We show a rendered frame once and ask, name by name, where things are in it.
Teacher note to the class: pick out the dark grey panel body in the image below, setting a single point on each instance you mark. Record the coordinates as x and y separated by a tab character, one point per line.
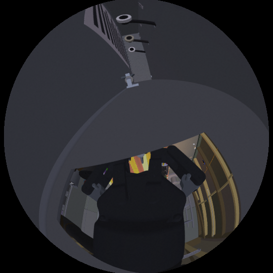
53	85

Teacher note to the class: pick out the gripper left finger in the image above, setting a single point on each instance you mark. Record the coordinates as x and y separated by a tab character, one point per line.
97	189

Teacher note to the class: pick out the yellow orange striped block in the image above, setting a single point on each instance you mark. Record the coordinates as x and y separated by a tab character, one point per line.
138	165

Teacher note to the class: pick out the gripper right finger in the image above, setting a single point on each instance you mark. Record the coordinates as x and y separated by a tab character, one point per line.
187	168

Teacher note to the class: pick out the grey metal cabinet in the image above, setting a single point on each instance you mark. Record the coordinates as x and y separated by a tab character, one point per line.
76	204

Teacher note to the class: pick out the grey slotted breaker strip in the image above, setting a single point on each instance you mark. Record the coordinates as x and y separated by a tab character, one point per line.
136	64

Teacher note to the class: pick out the brown wooden shelf unit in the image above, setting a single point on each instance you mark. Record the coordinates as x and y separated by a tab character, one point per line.
215	192

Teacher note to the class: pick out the light grey door catch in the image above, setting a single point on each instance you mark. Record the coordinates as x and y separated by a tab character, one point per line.
129	81

